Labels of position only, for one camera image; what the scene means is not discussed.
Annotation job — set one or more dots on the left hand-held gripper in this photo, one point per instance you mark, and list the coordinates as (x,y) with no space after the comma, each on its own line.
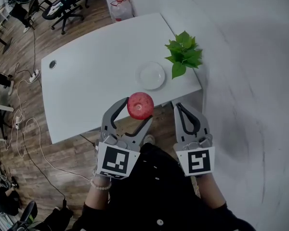
(115,160)

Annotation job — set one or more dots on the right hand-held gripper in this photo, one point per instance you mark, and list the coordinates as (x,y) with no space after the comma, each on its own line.
(198,162)

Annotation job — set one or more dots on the red apple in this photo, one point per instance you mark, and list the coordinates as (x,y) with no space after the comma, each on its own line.
(140,106)

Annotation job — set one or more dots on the white round plate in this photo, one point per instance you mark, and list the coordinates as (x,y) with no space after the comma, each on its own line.
(151,77)

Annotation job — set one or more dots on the person's right forearm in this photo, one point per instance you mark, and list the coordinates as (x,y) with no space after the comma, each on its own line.
(210,191)

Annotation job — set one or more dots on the person's left forearm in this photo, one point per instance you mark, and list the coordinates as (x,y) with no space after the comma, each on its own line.
(97,196)

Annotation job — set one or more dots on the person's light shoe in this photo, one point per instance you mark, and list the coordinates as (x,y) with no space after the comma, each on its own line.
(148,139)

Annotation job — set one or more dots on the green leafy potted plant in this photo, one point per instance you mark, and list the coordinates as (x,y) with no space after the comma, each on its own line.
(185,54)

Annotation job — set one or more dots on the person's black clothing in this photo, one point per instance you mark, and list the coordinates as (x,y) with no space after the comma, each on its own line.
(156,196)

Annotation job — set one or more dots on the white power strip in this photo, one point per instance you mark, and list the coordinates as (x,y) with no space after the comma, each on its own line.
(35,75)
(17,122)

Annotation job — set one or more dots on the clear water bottle red cap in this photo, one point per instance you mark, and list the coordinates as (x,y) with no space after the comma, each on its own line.
(120,9)

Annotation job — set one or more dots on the white side desk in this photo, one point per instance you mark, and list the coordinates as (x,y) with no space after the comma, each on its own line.
(1,106)

